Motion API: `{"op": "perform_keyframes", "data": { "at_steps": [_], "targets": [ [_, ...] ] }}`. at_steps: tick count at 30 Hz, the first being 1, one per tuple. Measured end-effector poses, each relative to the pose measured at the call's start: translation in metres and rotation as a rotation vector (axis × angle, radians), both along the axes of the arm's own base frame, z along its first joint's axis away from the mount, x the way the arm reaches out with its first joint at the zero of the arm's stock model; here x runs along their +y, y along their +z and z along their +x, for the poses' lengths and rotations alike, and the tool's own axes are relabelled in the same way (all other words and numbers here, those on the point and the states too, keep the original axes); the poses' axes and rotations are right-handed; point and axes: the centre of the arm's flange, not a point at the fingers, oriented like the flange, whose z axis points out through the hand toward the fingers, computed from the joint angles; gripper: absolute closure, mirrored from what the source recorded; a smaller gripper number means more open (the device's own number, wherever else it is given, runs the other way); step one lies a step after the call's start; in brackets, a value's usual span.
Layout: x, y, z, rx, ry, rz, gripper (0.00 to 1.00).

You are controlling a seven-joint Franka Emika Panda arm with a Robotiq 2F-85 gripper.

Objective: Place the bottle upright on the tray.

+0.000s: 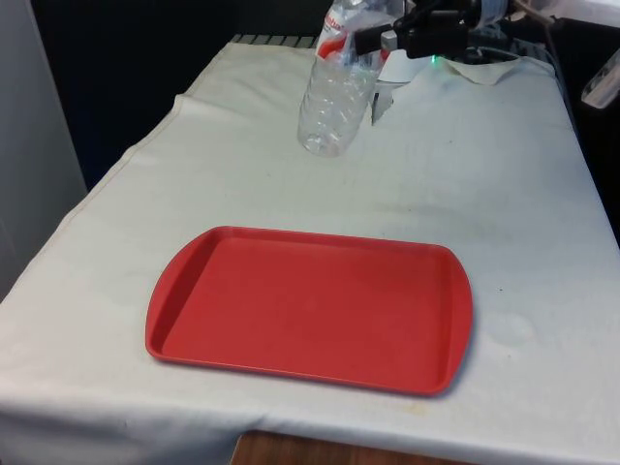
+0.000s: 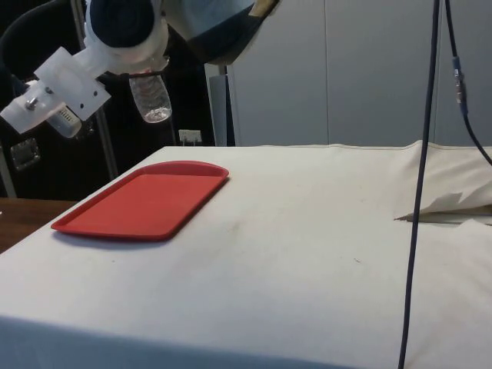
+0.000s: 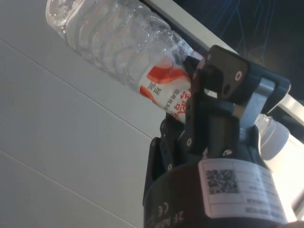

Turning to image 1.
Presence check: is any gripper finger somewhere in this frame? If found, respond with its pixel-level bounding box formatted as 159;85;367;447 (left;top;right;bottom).
355;17;409;55

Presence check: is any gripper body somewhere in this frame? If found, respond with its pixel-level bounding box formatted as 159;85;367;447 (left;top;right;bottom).
404;13;471;59

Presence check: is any clear plastic bottle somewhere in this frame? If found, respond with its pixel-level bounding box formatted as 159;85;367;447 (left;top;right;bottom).
295;0;407;159

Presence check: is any red tray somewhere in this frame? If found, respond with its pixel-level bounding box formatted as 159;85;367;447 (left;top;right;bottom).
144;224;475;400

